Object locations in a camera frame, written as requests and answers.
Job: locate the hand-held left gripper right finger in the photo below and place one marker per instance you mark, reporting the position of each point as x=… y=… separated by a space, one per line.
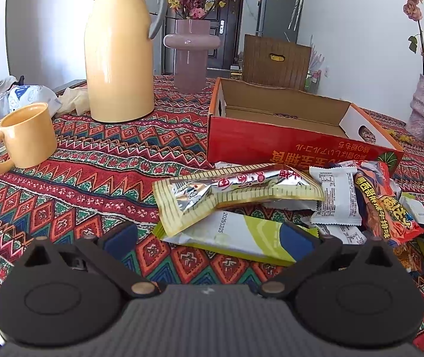
x=297 y=238

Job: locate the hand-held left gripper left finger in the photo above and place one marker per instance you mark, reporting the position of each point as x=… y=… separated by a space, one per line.
x=122 y=236

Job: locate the small orange snack packet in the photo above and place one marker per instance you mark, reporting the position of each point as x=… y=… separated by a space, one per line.
x=407 y=258

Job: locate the green white snack packet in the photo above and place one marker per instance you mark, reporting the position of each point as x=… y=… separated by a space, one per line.
x=241 y=234

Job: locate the orange red snack packet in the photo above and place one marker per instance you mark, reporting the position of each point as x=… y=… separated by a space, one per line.
x=383 y=208

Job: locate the silver yellow snack packet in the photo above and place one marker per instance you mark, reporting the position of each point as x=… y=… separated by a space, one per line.
x=215 y=189

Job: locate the red cardboard box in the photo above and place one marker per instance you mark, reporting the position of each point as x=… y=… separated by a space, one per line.
x=271 y=141

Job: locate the patterned red tablecloth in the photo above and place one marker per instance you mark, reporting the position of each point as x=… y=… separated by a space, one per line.
x=85 y=178

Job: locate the yellow flower sprig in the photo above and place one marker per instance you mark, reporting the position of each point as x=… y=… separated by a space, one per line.
x=401 y=137

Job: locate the yellow mug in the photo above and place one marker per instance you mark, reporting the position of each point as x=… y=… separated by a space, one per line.
x=29 y=137

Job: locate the beige cloth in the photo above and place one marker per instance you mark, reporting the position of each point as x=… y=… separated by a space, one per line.
x=74 y=98

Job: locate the white plastic bag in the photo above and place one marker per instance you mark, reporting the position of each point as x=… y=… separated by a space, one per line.
x=29 y=95

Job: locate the wooden chair back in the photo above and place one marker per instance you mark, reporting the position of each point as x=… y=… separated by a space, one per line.
x=271 y=70

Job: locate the yellow thermos jug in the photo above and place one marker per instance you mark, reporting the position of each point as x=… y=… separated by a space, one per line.
x=119 y=63

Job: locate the pale pampas grass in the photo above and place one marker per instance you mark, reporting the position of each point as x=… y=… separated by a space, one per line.
x=315 y=55

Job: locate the mauve vase with blossom branches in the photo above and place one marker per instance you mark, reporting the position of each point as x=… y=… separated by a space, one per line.
x=230 y=26

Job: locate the grey refrigerator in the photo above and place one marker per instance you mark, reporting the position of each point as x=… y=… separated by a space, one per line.
x=275 y=15

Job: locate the white umbrella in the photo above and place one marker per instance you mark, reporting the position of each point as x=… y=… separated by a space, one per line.
x=297 y=7

